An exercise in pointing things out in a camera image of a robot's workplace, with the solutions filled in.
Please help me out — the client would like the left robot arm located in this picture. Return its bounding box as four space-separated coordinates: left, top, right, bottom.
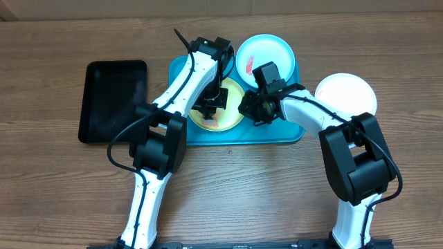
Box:
115 37 234 248

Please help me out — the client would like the white plate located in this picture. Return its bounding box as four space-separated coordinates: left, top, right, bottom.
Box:
314 73 377 116

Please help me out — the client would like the yellow green plate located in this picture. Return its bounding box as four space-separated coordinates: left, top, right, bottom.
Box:
189 77 244 132

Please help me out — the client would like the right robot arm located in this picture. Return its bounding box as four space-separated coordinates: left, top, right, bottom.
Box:
238 62 403 248

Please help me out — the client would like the black rectangular tray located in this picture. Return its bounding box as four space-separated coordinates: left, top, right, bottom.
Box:
78 60 147 144

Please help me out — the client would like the teal plastic tray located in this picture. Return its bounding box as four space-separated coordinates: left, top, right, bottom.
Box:
168 56 305 146

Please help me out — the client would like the green pink sponge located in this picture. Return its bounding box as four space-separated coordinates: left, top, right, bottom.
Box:
201 117 219 129

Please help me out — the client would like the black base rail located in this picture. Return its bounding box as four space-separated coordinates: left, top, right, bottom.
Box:
87 239 395 249

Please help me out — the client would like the light blue plate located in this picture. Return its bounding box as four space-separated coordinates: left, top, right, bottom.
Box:
235 34 300 89

